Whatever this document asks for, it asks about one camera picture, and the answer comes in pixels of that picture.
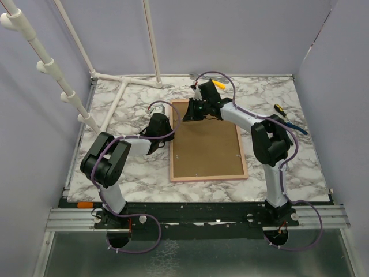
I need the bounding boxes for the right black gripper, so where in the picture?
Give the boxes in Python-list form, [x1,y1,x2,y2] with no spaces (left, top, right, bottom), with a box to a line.
[184,98,210,122]

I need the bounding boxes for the pink picture frame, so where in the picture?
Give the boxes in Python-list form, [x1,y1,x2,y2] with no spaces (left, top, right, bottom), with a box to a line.
[170,99,248,182]

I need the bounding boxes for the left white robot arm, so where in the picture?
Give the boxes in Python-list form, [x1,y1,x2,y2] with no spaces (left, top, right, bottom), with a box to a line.
[80,112,174,228]

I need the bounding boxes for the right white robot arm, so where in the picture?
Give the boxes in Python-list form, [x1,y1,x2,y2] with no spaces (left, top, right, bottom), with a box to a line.
[183,81,293,226]

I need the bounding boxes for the silver wrench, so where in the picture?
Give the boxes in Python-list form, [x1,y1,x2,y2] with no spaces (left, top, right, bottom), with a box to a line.
[189,73,229,84]

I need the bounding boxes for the black yellow screwdriver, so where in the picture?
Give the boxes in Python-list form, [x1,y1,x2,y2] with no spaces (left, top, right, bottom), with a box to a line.
[273,104,287,118]

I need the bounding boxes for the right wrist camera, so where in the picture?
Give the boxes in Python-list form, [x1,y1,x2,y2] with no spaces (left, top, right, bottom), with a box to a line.
[193,86,202,101]

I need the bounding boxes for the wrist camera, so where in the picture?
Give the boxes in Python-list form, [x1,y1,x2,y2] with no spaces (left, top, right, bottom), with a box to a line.
[193,86,202,101]
[149,104,165,114]

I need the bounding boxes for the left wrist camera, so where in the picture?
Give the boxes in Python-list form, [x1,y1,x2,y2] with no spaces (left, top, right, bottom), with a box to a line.
[149,104,165,114]

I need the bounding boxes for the yellow handled screwdriver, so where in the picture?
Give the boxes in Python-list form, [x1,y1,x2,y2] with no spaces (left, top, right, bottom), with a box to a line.
[212,80,225,89]

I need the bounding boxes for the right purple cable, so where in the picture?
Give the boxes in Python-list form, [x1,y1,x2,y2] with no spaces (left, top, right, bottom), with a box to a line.
[193,71,323,252]

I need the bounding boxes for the purple cable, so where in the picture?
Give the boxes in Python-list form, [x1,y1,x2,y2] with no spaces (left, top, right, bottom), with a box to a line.
[89,100,183,254]
[193,71,323,252]

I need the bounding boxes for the blue handled pliers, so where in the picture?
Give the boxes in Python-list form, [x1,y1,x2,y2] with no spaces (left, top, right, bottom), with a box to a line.
[285,122,308,135]

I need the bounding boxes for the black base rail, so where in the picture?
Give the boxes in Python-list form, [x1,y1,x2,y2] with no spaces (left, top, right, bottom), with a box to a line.
[94,202,299,241]

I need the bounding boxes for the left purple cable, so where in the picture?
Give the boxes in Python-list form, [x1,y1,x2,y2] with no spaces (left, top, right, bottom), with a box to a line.
[89,100,183,254]

